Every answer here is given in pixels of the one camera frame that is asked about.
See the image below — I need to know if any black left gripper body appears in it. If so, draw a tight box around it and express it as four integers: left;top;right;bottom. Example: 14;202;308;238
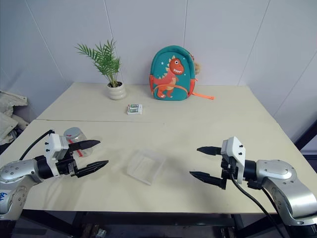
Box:
55;144;77;177

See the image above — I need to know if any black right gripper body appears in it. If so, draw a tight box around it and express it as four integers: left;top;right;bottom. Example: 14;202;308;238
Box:
220;155;239;190

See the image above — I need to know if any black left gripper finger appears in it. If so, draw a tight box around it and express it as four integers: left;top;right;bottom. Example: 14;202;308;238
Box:
74;160;109;179
68;139;101;152

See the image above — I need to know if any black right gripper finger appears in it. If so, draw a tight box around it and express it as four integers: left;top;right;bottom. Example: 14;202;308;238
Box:
197;146;223;157
189;171;227;190

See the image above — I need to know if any clear plastic tray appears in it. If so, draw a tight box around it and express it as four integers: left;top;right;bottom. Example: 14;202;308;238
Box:
125;148;167;186

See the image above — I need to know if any clear cup red label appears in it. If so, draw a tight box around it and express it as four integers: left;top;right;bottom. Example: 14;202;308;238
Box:
63;127;93;158

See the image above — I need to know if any small white green box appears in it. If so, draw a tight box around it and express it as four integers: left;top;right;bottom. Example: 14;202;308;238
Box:
126;104;144;116

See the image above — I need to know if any white ribbed plant pot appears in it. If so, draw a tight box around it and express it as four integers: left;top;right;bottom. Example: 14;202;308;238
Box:
106;81;127;101

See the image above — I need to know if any beige jacket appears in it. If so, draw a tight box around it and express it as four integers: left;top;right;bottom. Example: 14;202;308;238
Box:
0;89;29;146

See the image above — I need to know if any teal dinosaur backpack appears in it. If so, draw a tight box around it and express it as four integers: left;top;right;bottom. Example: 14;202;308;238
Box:
149;45;215;101

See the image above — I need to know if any green palm plant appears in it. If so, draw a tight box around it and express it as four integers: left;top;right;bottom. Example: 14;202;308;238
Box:
75;39;122;88

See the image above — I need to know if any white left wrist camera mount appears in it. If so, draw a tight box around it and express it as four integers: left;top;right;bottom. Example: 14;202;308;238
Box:
44;133;70;176

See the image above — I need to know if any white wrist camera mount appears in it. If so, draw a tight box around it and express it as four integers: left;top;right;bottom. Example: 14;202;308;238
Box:
44;133;70;176
221;136;247;184

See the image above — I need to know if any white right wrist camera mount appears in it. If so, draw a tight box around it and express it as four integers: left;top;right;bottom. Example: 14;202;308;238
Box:
221;136;247;184

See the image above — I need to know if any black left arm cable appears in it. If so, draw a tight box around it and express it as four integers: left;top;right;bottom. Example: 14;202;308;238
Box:
19;129;55;161

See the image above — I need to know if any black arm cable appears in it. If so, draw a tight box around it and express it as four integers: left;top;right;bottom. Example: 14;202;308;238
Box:
229;171;290;238
19;129;55;161

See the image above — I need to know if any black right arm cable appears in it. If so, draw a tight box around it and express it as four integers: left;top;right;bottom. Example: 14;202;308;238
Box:
229;171;290;238

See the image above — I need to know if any black table frame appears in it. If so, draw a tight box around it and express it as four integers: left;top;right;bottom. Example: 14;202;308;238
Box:
14;210;293;238

